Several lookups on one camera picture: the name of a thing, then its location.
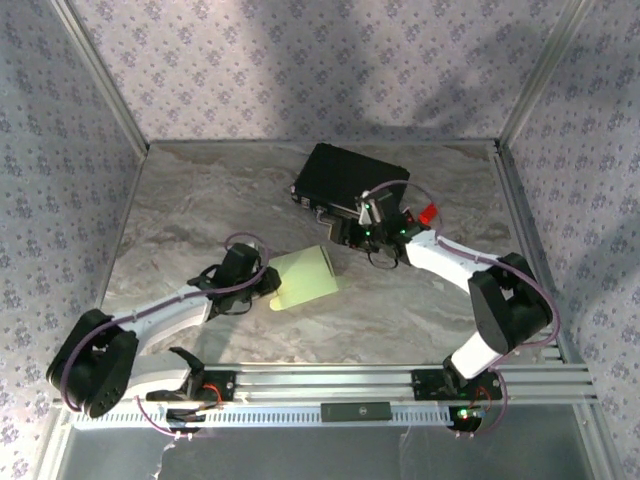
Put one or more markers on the light green cloth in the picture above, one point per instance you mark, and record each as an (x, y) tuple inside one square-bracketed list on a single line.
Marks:
[(305, 275)]

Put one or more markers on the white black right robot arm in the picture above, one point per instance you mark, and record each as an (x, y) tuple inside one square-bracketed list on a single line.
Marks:
[(440, 255)]

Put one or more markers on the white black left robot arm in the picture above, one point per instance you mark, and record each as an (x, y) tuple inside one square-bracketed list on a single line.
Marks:
[(165, 312)]

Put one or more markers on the red black triangular badge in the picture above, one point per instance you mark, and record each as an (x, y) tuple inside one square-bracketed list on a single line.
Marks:
[(410, 217)]

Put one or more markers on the small red plastic block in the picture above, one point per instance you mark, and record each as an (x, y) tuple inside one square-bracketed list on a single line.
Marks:
[(429, 214)]

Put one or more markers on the small black bar device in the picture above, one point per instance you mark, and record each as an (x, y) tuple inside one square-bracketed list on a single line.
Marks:
[(355, 411)]

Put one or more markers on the circuit board with lights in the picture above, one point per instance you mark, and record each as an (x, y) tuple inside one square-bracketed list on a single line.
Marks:
[(467, 417)]

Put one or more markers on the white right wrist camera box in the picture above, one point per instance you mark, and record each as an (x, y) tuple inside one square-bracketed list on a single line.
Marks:
[(365, 215)]

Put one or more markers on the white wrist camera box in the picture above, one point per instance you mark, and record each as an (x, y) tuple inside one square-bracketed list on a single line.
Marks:
[(365, 215), (255, 247)]

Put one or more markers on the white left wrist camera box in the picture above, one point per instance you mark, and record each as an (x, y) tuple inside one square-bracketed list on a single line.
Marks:
[(255, 247)]

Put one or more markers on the aluminium side rail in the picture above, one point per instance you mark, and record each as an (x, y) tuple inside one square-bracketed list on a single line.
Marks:
[(520, 225)]

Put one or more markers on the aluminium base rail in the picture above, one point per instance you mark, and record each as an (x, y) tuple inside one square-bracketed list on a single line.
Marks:
[(325, 382)]

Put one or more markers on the aluminium frame post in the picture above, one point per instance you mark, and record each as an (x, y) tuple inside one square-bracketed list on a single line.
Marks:
[(107, 85), (545, 70)]

